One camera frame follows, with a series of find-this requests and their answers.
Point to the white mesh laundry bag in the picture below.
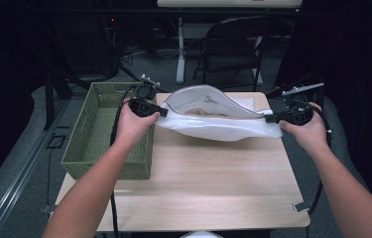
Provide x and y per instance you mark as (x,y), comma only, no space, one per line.
(220,129)

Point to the beige cloth garment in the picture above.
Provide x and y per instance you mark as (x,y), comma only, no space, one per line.
(206,112)

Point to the person's white clothing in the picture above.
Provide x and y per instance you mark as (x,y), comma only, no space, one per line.
(200,235)

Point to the white desk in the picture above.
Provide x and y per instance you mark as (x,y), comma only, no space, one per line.
(226,3)

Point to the green woven basket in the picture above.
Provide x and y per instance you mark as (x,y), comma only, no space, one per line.
(91,132)

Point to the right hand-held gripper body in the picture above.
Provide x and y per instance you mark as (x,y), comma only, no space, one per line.
(297,114)

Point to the grey tape piece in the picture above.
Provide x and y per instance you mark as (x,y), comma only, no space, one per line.
(48,209)
(301,206)

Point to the person's right hand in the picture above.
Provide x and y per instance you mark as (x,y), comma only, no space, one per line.
(312,135)

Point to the black folding chair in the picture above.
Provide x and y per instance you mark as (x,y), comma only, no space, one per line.
(229,43)

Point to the person's left hand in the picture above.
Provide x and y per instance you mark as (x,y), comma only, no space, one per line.
(132,129)

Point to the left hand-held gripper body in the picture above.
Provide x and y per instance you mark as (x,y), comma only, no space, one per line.
(144,107)

